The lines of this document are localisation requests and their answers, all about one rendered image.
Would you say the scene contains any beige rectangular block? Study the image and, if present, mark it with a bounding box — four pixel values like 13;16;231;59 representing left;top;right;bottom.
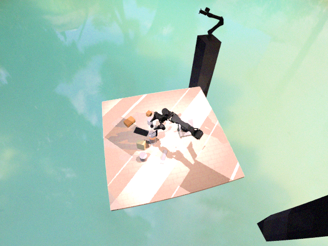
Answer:
136;139;146;150

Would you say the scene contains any orange cube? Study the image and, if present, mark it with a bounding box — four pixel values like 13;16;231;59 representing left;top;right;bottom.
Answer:
146;110;152;117

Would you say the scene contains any orange rectangular block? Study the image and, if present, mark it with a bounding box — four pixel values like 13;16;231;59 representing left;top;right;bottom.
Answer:
124;116;135;127

